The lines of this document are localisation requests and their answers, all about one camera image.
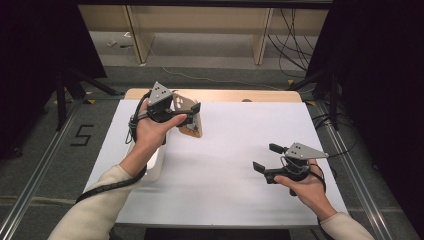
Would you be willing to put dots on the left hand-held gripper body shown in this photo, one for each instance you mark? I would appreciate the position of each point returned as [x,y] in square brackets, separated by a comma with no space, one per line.
[160,96]

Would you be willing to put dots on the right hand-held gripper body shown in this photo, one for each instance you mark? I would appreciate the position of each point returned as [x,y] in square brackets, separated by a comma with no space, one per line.
[303,151]

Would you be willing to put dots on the beige printed phone case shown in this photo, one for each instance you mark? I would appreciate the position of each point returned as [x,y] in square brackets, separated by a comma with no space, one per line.
[197,128]

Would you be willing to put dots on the person's left hand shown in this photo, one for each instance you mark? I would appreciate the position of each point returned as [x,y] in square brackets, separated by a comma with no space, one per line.
[150,133]

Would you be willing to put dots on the person's right hand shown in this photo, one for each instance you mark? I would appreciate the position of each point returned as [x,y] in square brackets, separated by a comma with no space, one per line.
[310,193]

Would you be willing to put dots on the white table sheet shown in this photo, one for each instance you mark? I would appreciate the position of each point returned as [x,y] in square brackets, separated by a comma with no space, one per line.
[233,150]

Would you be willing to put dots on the yellow floor tape piece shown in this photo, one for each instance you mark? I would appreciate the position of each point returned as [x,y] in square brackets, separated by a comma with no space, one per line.
[91,101]
[310,103]

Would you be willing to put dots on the black metal stand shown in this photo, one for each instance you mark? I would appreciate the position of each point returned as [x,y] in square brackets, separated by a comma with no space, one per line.
[334,100]
[60,100]

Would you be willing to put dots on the small black floor object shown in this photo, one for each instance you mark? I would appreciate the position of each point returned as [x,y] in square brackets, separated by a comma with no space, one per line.
[126,46]

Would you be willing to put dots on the small white floor object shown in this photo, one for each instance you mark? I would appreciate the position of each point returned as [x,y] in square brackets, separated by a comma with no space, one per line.
[111,42]

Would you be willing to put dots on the beige wooden shelf unit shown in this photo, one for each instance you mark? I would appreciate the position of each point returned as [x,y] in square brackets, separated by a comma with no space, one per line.
[200,18]

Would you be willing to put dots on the black curtain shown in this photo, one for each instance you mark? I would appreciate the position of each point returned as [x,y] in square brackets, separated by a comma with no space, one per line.
[30,50]
[383,66]

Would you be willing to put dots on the metal floor rail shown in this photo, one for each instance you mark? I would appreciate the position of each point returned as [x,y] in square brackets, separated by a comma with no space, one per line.
[361,190]
[30,186]

